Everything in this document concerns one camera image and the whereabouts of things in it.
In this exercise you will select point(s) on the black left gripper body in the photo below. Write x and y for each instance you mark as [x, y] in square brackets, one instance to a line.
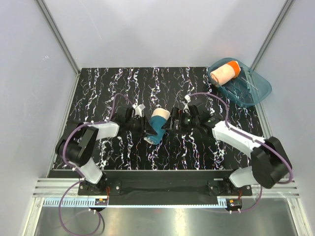
[138, 125]

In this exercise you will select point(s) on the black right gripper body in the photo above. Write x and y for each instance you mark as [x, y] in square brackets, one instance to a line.
[186, 121]

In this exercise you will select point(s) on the teal Doraemon towel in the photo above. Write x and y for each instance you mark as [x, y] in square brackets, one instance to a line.
[158, 119]

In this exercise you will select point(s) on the orange Doraemon towel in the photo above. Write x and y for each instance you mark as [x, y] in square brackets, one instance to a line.
[226, 72]

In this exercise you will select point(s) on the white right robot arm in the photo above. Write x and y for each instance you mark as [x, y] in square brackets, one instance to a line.
[269, 161]

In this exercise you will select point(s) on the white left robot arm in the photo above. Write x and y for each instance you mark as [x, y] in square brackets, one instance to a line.
[77, 143]

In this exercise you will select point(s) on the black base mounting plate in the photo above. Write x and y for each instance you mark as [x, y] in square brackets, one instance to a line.
[208, 182]

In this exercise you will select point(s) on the teal transparent plastic bin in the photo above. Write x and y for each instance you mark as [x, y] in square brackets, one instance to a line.
[248, 89]

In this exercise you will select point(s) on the left small controller board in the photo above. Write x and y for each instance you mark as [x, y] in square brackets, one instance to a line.
[101, 202]

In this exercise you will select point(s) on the small controller board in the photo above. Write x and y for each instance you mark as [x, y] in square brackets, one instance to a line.
[234, 204]
[101, 202]

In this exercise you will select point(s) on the right small controller board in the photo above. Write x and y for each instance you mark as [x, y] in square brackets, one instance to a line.
[234, 204]

